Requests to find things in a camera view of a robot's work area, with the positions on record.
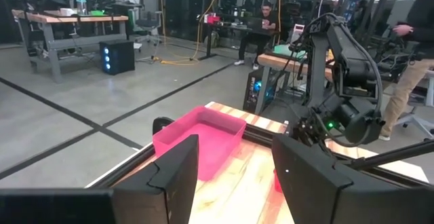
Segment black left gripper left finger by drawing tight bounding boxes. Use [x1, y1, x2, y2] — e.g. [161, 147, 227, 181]
[112, 134, 200, 224]

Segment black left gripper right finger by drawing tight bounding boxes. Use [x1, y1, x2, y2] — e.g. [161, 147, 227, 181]
[271, 134, 354, 224]

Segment grey office chair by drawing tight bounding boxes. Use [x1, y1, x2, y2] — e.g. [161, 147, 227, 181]
[134, 0, 164, 45]

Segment black office desk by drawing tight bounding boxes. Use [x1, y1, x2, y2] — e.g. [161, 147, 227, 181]
[198, 22, 281, 61]

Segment red plastic bin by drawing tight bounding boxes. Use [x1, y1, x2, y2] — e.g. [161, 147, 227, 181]
[273, 170, 283, 193]

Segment pink plastic bin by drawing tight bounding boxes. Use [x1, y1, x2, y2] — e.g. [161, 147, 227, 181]
[152, 105, 248, 181]

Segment thin black rig strut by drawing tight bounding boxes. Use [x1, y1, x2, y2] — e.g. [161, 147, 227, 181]
[344, 138, 434, 171]

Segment black computer tower blue glow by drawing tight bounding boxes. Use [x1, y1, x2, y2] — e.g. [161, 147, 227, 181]
[242, 68, 274, 115]

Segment wooden table black legs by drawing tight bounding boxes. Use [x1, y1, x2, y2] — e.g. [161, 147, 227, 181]
[254, 52, 336, 115]

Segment teal plastic tray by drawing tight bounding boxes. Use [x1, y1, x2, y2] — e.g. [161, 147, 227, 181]
[273, 43, 308, 61]

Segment grey rolling chair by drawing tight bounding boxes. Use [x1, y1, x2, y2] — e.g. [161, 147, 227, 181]
[393, 71, 434, 141]

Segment black computer blue lights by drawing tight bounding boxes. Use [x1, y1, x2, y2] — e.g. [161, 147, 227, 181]
[98, 39, 136, 76]

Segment white box on table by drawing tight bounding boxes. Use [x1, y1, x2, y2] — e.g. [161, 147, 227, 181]
[290, 23, 306, 44]

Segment person seated at laptop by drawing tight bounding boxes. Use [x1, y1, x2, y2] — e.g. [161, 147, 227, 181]
[233, 2, 279, 71]

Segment red box on desk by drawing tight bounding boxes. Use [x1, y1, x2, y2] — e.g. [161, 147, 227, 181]
[205, 12, 222, 25]

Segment person standing in tan trousers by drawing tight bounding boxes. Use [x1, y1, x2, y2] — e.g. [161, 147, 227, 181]
[378, 0, 434, 142]

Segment wooden workbench grey legs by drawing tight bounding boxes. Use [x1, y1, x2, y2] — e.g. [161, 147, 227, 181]
[11, 8, 130, 84]

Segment clear drinking bottle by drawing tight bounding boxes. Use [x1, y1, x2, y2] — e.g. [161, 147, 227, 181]
[75, 0, 88, 16]

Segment black table corner handle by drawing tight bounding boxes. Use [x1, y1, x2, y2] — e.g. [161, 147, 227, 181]
[152, 115, 175, 136]

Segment yellow floor cable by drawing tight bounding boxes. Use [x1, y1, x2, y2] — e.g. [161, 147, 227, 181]
[154, 0, 226, 66]

